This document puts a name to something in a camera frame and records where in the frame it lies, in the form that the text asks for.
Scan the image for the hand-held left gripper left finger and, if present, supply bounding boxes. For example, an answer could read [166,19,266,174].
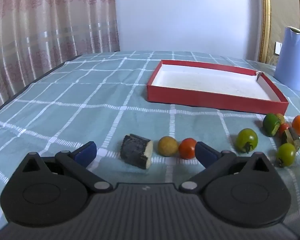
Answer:
[20,141,113,194]

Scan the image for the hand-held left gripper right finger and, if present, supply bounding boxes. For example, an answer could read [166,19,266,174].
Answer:
[179,141,278,194]

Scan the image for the yellow round fruit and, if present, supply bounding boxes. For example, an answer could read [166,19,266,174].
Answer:
[157,136,179,157]

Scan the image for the large green tomato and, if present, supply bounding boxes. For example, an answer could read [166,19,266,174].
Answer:
[235,128,258,154]

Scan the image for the red shallow cardboard box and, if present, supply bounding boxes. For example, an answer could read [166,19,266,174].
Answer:
[147,60,289,115]

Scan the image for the small green tomato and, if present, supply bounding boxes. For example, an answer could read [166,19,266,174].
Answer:
[276,143,297,168]

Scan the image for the dark brown fruit chunk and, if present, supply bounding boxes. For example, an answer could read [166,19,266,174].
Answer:
[281,127,300,152]

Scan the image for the green checked cloth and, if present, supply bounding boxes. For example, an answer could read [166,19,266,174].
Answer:
[0,51,300,233]

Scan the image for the green pepper piece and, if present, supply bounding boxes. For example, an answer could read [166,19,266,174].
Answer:
[262,113,281,137]

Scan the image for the small red cherry tomato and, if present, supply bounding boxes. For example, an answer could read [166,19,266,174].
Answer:
[278,123,290,137]

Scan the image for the pink patterned curtain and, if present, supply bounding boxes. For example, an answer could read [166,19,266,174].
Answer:
[0,0,120,115]

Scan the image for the light blue jug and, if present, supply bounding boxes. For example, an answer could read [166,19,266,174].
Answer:
[273,26,300,91]

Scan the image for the gold framed headboard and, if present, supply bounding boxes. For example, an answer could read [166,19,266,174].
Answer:
[257,0,300,80]

